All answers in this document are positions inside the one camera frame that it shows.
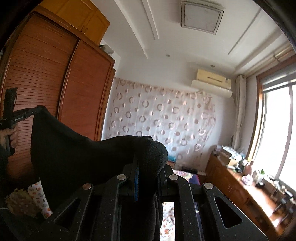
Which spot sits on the cardboard box with blue contents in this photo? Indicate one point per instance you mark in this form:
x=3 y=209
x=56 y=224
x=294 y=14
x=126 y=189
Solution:
x=172 y=160

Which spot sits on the pink figurine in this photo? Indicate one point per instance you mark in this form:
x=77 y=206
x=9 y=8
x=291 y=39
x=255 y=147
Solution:
x=248 y=169

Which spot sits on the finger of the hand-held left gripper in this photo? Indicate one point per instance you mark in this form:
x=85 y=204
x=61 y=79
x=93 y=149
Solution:
x=34 y=110

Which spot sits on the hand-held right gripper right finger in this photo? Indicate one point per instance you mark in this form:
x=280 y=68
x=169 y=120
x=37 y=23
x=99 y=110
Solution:
x=178 y=192

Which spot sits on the low wooden cabinet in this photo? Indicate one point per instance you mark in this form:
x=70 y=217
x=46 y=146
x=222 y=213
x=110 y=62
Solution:
x=240 y=197

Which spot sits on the pink tissue box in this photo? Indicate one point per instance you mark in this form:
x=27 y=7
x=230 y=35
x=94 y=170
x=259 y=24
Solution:
x=246 y=179

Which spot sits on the black printed t-shirt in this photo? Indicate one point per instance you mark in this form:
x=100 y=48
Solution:
x=81 y=160

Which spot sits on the brown wooden louvred wardrobe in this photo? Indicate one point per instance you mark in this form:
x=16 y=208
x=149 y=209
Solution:
x=41 y=76

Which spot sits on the pale patterned window curtain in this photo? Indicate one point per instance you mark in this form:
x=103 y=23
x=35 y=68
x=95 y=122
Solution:
x=240 y=111

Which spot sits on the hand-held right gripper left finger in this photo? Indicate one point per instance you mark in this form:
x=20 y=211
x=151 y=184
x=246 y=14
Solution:
x=136 y=183

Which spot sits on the stack of books and papers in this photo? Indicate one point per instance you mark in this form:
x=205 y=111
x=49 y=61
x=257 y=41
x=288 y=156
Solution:
x=227 y=153

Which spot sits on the navy blue blanket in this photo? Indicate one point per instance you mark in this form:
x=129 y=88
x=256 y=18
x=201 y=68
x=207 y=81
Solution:
x=193 y=178

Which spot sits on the person's left hand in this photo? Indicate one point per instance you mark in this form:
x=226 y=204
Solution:
x=14 y=136

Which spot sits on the beige wall air conditioner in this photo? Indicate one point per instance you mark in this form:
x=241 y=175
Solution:
x=212 y=81

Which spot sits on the wood-framed window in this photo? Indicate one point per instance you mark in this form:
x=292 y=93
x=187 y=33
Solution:
x=277 y=129

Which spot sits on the square ceiling lamp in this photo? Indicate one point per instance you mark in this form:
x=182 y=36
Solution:
x=202 y=16

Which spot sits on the white box on wardrobe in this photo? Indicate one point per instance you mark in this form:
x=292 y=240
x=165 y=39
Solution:
x=106 y=49

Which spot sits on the light wooden overhead cabinet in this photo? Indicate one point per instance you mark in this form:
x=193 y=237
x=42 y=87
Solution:
x=81 y=16

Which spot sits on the sheer circle-pattern curtain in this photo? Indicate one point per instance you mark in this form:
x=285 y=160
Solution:
x=161 y=111

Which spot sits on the tan fuzzy cloth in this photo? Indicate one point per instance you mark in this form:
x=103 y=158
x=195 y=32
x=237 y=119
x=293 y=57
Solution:
x=20 y=201

